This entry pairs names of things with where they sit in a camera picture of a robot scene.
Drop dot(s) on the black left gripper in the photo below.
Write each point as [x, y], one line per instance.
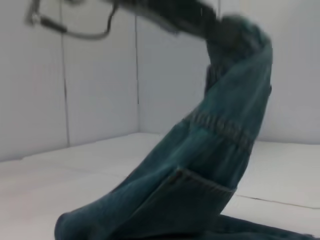
[180, 12]

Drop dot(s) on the blue denim shorts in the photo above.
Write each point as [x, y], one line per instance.
[200, 162]

